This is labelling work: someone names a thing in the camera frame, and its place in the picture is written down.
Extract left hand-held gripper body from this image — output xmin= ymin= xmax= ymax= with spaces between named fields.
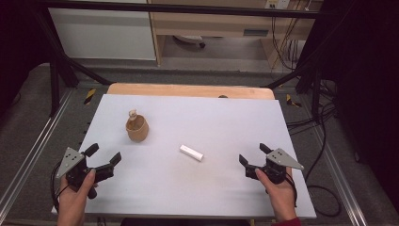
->
xmin=56 ymin=146 xmax=116 ymax=201

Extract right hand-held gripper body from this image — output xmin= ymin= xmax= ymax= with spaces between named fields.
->
xmin=245 ymin=147 xmax=305 ymax=186

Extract wooden cup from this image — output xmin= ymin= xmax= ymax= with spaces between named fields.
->
xmin=125 ymin=114 xmax=151 ymax=143

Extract white tube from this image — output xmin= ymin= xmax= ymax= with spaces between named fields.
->
xmin=179 ymin=144 xmax=205 ymax=163

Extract person's right hand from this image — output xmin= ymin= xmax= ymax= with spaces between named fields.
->
xmin=254 ymin=168 xmax=298 ymax=223

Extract person's left hand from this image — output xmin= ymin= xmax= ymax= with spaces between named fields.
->
xmin=56 ymin=169 xmax=99 ymax=226

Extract yellow black tape marker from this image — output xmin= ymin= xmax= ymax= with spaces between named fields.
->
xmin=285 ymin=93 xmax=303 ymax=108
xmin=83 ymin=88 xmax=97 ymax=106

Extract red sleeve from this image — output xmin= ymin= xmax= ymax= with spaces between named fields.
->
xmin=271 ymin=218 xmax=303 ymax=226

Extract white table board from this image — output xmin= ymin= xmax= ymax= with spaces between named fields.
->
xmin=51 ymin=93 xmax=317 ymax=219

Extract wooden table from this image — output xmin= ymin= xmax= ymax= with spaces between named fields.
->
xmin=106 ymin=82 xmax=277 ymax=101

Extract black curtain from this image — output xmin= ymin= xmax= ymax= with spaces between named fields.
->
xmin=0 ymin=0 xmax=56 ymax=118
xmin=305 ymin=0 xmax=399 ymax=216

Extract white cabinet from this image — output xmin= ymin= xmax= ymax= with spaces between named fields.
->
xmin=48 ymin=0 xmax=157 ymax=61

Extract chair base with wheel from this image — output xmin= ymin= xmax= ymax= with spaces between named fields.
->
xmin=171 ymin=34 xmax=207 ymax=50

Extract wooden desk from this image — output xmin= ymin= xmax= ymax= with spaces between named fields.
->
xmin=146 ymin=0 xmax=325 ymax=67

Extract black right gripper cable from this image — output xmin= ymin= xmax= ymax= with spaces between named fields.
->
xmin=283 ymin=171 xmax=298 ymax=209

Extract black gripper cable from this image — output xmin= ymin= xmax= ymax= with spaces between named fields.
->
xmin=283 ymin=171 xmax=298 ymax=209
xmin=49 ymin=160 xmax=71 ymax=214

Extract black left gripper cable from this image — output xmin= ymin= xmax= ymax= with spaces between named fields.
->
xmin=49 ymin=160 xmax=71 ymax=214

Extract aluminium floor rail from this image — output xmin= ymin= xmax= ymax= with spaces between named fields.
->
xmin=311 ymin=125 xmax=369 ymax=226
xmin=0 ymin=89 xmax=76 ymax=218

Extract bundle of black floor cables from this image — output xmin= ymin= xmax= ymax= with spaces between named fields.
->
xmin=285 ymin=78 xmax=343 ymax=218

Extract black metal frame stand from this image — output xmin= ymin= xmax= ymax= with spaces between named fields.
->
xmin=33 ymin=8 xmax=113 ymax=118
xmin=264 ymin=18 xmax=327 ymax=124

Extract hanging cables under desk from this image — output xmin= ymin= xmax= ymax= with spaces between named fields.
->
xmin=270 ymin=8 xmax=310 ymax=72

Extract white wall socket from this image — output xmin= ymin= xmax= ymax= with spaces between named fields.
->
xmin=263 ymin=0 xmax=292 ymax=10

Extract black metal frame bar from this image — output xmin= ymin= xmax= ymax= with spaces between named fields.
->
xmin=34 ymin=0 xmax=327 ymax=20

